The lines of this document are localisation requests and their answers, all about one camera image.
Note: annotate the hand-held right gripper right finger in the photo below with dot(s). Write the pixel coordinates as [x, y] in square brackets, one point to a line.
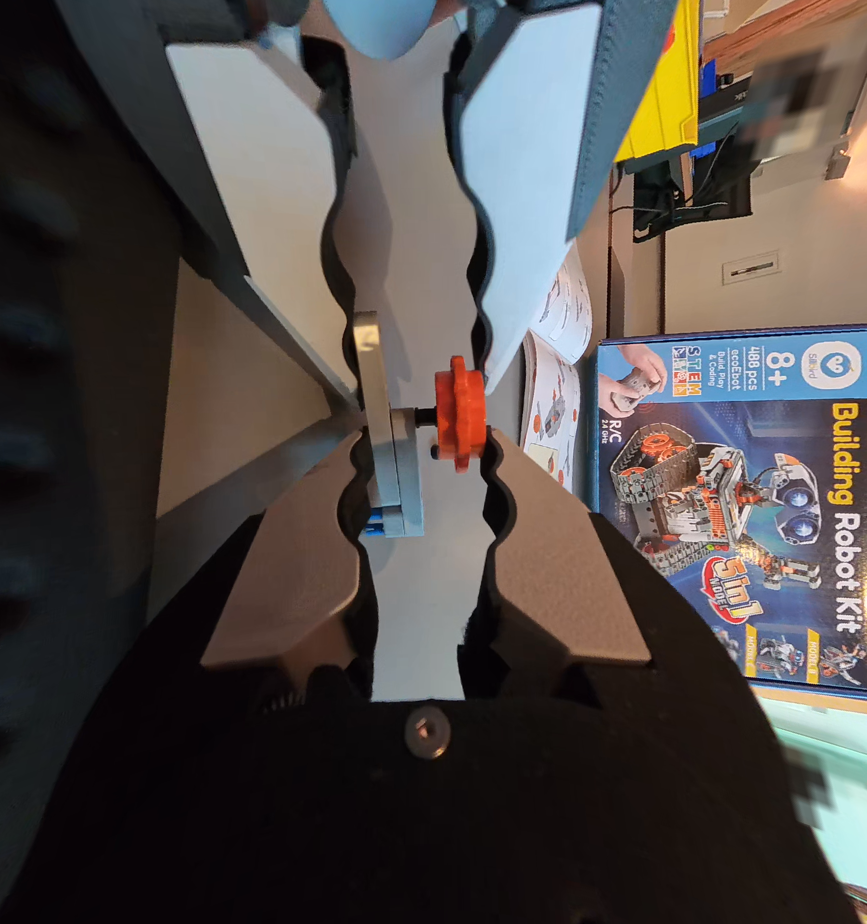
[570, 577]

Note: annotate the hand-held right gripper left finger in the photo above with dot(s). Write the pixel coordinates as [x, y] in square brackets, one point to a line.
[282, 577]

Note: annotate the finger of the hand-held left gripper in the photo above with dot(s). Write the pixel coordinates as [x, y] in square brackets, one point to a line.
[260, 159]
[534, 144]

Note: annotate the grey beam assembly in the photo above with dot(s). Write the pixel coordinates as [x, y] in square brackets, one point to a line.
[390, 462]

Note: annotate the orange gear wheel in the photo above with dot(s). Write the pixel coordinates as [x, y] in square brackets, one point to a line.
[462, 411]

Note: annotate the yellow plastic bin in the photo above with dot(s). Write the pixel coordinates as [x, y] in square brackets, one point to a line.
[664, 94]

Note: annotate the blue robot kit box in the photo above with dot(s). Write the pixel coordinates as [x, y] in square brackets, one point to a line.
[729, 505]

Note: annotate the open instruction booklet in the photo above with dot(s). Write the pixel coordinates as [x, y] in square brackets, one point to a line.
[556, 375]

